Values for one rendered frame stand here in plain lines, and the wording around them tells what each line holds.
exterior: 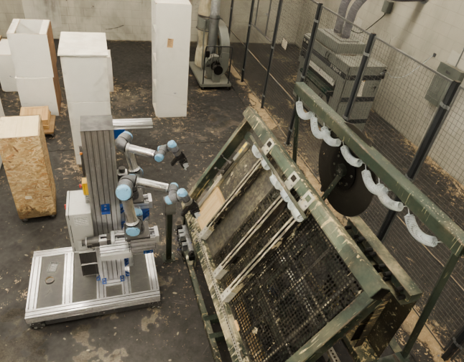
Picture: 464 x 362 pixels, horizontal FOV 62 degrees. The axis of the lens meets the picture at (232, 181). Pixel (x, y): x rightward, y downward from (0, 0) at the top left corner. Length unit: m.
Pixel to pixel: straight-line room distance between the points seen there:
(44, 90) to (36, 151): 2.87
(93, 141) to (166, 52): 4.11
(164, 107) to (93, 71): 2.30
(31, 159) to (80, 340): 2.05
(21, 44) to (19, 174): 2.90
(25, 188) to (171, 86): 3.38
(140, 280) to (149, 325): 0.47
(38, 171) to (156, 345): 2.38
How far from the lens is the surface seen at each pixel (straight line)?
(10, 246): 5.26
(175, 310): 4.36
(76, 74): 5.57
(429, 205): 2.69
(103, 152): 3.27
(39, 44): 7.29
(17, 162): 4.91
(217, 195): 3.80
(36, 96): 7.62
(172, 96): 7.43
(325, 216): 2.68
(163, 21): 6.93
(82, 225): 3.70
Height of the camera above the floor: 3.62
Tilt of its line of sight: 37 degrees down
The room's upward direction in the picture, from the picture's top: 8 degrees clockwise
